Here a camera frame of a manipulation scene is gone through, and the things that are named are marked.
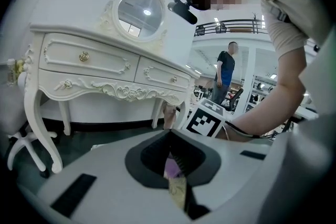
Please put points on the gold drawer knob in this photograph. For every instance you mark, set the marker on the gold drawer knob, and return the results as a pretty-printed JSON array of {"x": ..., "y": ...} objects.
[
  {"x": 84, "y": 56},
  {"x": 174, "y": 79}
]

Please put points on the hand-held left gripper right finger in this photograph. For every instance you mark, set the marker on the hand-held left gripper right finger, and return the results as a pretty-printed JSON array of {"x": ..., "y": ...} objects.
[{"x": 236, "y": 165}]

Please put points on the grey office chair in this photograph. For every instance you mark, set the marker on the grey office chair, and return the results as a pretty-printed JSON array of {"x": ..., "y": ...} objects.
[{"x": 25, "y": 137}]

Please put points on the black balcony railing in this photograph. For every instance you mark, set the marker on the black balcony railing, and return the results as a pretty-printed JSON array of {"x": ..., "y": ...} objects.
[{"x": 231, "y": 22}]

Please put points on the person's right forearm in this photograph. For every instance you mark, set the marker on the person's right forearm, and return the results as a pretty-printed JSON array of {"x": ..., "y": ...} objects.
[{"x": 275, "y": 97}]

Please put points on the cream upholstered stool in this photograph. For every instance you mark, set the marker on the cream upholstered stool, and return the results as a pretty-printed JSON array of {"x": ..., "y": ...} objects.
[{"x": 177, "y": 190}]

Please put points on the yellow flower bouquet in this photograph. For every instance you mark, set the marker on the yellow flower bouquet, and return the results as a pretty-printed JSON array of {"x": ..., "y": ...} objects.
[{"x": 19, "y": 66}]

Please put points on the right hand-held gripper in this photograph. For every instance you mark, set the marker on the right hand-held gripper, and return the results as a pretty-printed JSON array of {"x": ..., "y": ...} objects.
[{"x": 202, "y": 123}]

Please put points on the white carved dressing table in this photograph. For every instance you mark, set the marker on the white carved dressing table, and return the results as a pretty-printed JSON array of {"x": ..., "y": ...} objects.
[{"x": 86, "y": 78}]

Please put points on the purple fleece cloth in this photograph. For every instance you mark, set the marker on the purple fleece cloth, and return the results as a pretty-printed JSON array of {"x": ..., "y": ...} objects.
[{"x": 173, "y": 169}]

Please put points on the black head-mounted camera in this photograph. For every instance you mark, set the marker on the black head-mounted camera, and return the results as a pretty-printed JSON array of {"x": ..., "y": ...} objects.
[{"x": 183, "y": 11}]

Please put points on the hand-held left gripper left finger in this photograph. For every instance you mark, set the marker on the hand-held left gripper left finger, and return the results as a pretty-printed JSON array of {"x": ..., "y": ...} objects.
[{"x": 113, "y": 170}]

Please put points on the person's white shirt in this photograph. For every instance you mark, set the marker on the person's white shirt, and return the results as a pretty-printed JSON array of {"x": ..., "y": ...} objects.
[{"x": 286, "y": 34}]

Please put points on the pink cloth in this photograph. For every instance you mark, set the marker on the pink cloth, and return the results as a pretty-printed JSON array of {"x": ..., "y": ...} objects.
[{"x": 169, "y": 115}]

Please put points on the oval mirror white frame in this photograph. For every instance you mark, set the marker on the oval mirror white frame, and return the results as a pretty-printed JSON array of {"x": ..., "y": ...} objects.
[{"x": 140, "y": 11}]

